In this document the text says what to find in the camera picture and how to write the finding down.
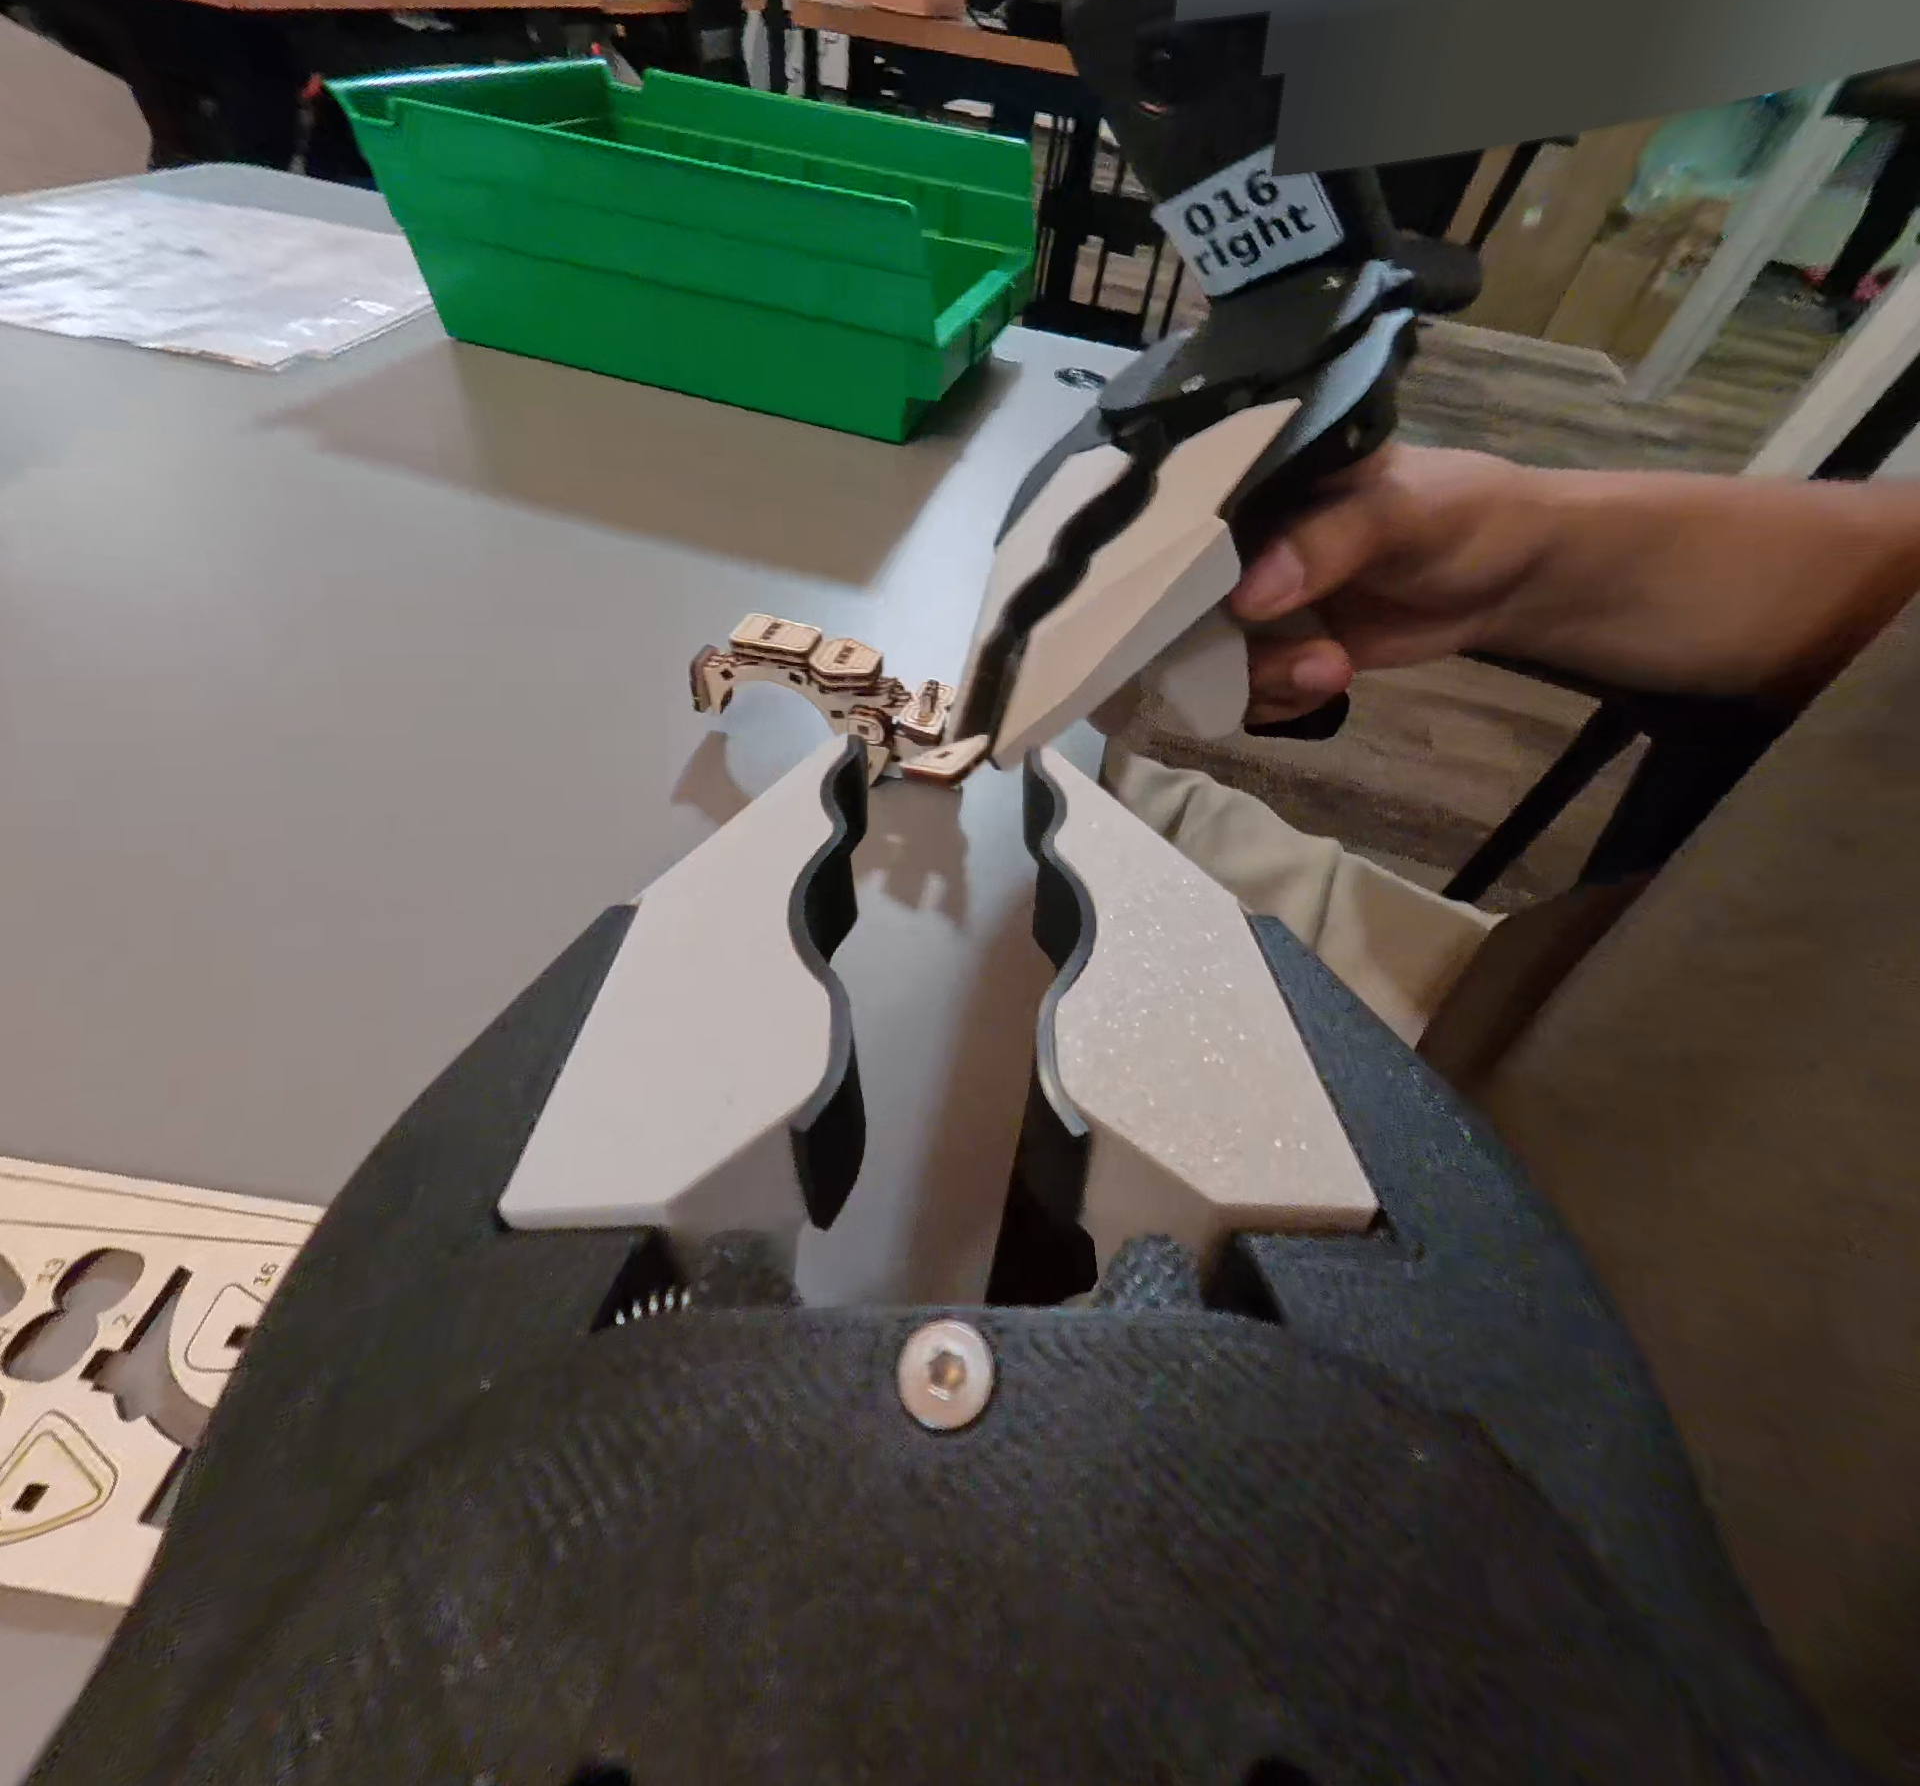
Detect wooden arch model part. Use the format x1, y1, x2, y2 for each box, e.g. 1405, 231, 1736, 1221
688, 610, 960, 786

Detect cut-out wooden puzzle sheet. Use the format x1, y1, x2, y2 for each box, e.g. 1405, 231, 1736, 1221
0, 1157, 323, 1606

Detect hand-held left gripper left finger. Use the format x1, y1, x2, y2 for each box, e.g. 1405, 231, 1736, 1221
497, 737, 873, 1236

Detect grey desk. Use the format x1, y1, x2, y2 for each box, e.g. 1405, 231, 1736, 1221
0, 160, 1141, 1786

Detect person's right forearm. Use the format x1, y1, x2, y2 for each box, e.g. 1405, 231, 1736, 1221
1506, 459, 1920, 708

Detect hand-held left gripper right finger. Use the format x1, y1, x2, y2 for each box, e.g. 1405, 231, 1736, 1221
1023, 749, 1383, 1269

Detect person's right hand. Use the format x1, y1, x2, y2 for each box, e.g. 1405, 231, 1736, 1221
1231, 443, 1528, 731

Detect person's beige trouser leg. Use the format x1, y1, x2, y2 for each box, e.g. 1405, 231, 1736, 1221
1102, 706, 1501, 1054

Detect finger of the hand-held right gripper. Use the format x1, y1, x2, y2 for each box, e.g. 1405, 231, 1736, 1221
981, 397, 1302, 771
956, 413, 1141, 741

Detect green plastic bin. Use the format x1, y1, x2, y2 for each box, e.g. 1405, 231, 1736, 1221
320, 54, 1039, 279
383, 141, 1036, 319
411, 225, 1036, 444

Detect clear plastic sheet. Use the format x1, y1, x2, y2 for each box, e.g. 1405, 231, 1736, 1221
0, 184, 436, 372

